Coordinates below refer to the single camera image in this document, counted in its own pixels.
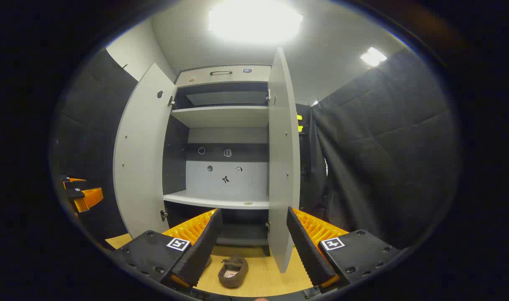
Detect grey cabinet shelf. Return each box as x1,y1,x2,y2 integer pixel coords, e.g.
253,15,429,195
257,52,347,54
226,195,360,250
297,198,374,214
163,190,271,210
171,105,270,128

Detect grey shoe cabinet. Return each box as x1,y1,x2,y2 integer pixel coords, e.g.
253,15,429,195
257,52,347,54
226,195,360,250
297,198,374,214
162,64,276,256

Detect large ceiling light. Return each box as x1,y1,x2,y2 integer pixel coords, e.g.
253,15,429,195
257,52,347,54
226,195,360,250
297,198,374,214
207,0,304,45

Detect grey cabinet drawer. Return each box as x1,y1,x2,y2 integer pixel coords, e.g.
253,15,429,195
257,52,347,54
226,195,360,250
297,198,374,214
175,64,273,88

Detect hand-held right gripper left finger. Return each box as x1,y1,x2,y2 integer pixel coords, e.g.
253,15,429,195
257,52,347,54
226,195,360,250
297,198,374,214
111,208,223,290

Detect grey shoe cabinet door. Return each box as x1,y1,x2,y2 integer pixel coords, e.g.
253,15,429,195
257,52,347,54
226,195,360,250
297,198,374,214
113,63,179,239
267,47,301,274

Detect small ceiling light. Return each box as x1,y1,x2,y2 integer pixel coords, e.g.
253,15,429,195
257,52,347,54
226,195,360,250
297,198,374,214
360,46,388,68

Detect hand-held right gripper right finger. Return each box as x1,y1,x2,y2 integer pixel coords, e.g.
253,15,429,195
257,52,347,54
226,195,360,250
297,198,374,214
286,207,401,293

